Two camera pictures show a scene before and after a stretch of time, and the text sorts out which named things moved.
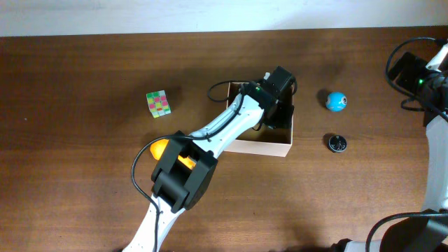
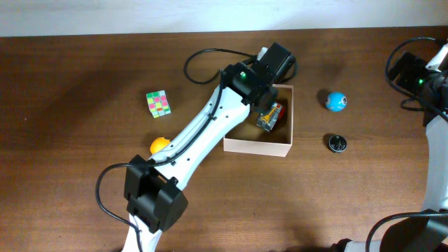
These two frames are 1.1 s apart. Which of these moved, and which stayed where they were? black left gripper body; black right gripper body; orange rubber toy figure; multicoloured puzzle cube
Moved: black left gripper body
Stayed: black right gripper body; multicoloured puzzle cube; orange rubber toy figure
